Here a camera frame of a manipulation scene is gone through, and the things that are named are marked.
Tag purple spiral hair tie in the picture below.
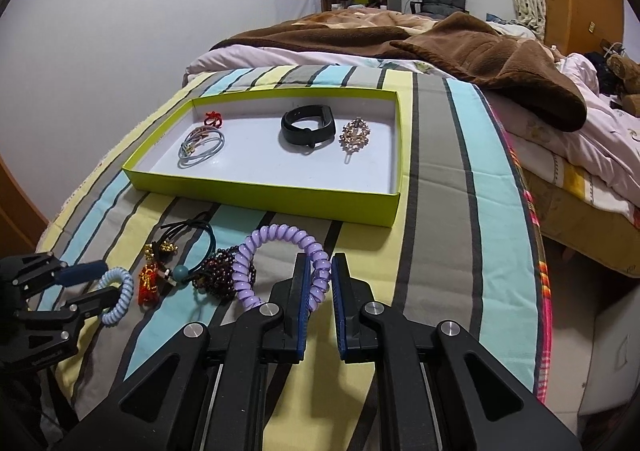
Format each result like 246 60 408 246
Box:
232 223 332 315

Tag brown fleece blanket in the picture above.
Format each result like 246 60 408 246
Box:
215 8 587 132

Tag grey elastic hair ties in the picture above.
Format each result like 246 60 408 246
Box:
177 126 227 170

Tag striped bed cover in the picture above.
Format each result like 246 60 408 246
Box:
38 66 552 450

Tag black wristband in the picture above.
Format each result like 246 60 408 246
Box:
279 104 336 154

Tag black cord red charm tie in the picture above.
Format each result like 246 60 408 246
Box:
137 210 217 308

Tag rose gold hair clip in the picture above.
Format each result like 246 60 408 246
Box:
338 117 371 164

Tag brown teddy bear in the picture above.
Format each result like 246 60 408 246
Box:
605 44 640 117

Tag green shallow cardboard tray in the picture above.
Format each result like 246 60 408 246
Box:
122 87 404 227

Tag red knot ornament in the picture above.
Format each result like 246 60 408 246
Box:
203 111 224 130

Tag light blue spiral hair tie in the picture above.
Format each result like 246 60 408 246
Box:
94 267 136 328

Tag dark bead bracelet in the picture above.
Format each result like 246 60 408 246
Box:
192 245 257 305

